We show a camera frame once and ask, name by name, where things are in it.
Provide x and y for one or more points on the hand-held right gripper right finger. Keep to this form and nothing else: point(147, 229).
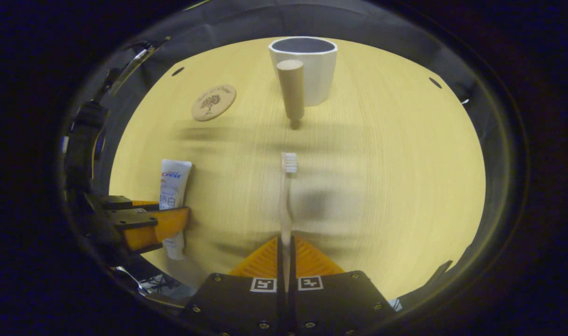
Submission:
point(340, 303)

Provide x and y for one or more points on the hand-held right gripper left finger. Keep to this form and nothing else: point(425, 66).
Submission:
point(237, 303)

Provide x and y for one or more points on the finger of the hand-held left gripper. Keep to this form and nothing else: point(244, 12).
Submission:
point(135, 220)
point(111, 202)

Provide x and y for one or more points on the white toothpaste tube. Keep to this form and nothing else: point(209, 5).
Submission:
point(174, 186)

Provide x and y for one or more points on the beige toothbrush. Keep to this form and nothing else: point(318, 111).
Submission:
point(286, 210)

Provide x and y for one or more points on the round wooden coaster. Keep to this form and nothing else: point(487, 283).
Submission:
point(214, 102)

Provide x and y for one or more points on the black backdrop cloth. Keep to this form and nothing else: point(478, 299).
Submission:
point(246, 25)

